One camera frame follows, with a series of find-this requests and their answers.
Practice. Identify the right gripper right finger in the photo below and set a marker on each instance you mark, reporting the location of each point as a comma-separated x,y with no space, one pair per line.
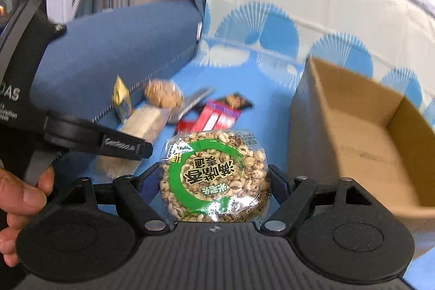
294,198

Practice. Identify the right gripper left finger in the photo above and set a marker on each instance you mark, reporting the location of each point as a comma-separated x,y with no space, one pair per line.
133,197

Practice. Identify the yellow wafer snack pack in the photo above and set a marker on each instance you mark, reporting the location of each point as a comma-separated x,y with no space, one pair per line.
146,122

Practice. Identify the round puffed grain snack pack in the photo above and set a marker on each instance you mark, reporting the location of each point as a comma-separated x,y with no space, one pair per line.
215,176

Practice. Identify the gold small snack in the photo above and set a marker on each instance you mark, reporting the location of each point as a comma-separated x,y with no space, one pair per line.
121,100

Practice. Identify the clear bag of small cookies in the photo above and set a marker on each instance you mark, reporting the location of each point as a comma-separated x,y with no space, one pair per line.
163,94

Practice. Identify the red snack packet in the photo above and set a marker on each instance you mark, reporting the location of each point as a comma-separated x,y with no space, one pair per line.
214,116

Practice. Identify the dark cracker snack packet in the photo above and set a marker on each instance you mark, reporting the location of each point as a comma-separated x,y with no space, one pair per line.
236,101

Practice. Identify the person's left hand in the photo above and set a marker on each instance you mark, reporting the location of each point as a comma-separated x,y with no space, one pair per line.
21,201

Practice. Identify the blue sofa armrest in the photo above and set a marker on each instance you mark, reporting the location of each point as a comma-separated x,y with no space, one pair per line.
78,71

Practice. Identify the brown cardboard box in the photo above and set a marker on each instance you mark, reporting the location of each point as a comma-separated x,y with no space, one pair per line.
343,124

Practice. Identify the blue fan-pattern sofa cover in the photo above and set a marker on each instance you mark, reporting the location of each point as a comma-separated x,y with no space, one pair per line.
259,48

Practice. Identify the silver foil snack bar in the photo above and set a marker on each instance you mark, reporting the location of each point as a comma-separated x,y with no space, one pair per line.
189,103

